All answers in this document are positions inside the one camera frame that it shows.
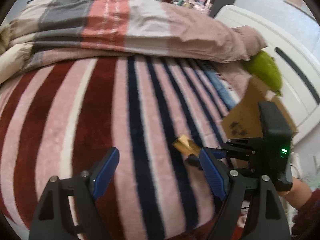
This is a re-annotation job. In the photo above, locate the green plush toy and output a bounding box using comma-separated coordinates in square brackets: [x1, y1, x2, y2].
[242, 50, 283, 96]

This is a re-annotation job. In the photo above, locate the striped pink fleece blanket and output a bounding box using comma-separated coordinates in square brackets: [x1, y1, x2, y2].
[1, 56, 236, 239]

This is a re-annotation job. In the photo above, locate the gold foil bar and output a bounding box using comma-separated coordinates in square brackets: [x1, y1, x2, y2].
[172, 135, 201, 157]

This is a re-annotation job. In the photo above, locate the white bed headboard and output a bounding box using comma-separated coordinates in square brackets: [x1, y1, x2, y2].
[215, 5, 319, 144]

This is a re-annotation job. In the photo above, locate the brown cardboard box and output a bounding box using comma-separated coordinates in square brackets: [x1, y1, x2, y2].
[221, 76, 297, 140]

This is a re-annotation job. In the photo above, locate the person's right hand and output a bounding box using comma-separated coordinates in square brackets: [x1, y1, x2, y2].
[278, 177, 312, 210]

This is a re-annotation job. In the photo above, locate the patchwork pink grey duvet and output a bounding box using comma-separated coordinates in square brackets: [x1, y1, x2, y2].
[9, 0, 266, 63]

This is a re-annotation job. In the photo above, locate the cream folded blanket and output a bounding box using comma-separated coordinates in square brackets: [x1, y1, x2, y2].
[1, 21, 33, 83]

